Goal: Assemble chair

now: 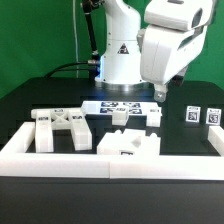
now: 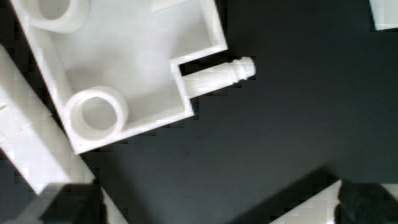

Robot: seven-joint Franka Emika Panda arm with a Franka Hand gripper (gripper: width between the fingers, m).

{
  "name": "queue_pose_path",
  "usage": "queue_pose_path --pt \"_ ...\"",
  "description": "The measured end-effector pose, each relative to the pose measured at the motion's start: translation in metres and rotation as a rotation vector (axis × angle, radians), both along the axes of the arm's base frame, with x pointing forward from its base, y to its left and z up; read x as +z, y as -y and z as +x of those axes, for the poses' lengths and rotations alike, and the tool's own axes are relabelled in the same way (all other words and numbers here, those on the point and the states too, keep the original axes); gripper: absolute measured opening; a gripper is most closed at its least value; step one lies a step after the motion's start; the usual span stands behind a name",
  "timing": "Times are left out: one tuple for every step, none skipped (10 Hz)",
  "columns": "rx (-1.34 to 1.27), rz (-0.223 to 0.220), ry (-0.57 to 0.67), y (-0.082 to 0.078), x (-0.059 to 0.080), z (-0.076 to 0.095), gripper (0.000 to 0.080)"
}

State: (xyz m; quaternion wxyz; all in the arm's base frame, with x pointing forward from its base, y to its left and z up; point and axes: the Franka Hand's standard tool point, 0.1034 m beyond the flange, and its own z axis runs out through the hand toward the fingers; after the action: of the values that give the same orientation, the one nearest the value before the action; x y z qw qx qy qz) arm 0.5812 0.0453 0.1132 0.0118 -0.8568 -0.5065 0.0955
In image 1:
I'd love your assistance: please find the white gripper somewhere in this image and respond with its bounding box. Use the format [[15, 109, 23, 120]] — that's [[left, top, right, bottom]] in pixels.
[[140, 25, 204, 101]]

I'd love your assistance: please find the white chair seat part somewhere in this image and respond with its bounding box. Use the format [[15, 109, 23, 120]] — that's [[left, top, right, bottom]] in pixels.
[[97, 129, 161, 156]]

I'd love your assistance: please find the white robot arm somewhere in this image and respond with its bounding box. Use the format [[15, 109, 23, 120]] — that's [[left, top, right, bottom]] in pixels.
[[82, 0, 218, 102]]

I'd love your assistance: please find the left small tag cube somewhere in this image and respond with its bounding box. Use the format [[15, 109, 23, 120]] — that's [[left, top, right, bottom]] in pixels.
[[186, 106, 201, 123]]

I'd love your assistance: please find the small tag cube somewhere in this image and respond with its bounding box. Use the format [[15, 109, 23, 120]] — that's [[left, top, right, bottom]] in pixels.
[[186, 106, 201, 123], [206, 108, 221, 125]]

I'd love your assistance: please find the right small tag cube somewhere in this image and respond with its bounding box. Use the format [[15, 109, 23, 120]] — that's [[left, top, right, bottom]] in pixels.
[[206, 108, 221, 125]]

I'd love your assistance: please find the white marker sheet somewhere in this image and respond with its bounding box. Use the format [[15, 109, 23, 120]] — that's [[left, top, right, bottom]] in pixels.
[[81, 101, 162, 116]]

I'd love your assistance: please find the white U-shaped fence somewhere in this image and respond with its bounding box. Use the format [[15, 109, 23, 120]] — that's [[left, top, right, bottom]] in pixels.
[[0, 122, 224, 180]]

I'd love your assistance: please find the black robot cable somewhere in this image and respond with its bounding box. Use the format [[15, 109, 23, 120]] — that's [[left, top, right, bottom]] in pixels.
[[44, 13, 101, 79]]

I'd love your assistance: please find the white chair back frame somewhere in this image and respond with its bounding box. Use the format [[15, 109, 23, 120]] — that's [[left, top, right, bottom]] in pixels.
[[31, 108, 92, 153]]

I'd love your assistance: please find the white thin cable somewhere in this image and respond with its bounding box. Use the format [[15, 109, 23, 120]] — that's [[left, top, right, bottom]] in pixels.
[[72, 0, 81, 79]]

